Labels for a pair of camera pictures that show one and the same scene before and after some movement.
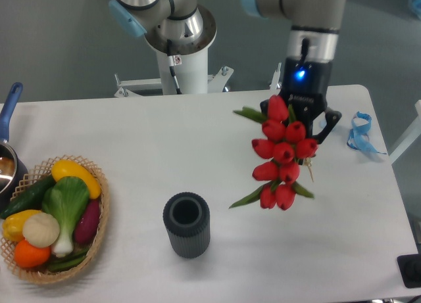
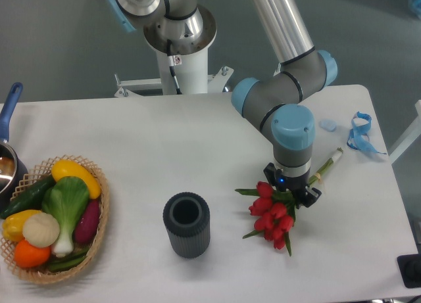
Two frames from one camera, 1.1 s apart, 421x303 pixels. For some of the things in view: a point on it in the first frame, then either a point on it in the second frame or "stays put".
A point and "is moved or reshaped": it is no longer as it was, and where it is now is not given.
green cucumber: x=29 y=199 stays put
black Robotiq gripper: x=306 y=87 to x=297 y=185
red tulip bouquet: x=285 y=142 is moved or reshaped
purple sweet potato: x=87 y=228 stays put
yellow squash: x=65 y=168 stays put
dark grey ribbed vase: x=187 y=217 stays put
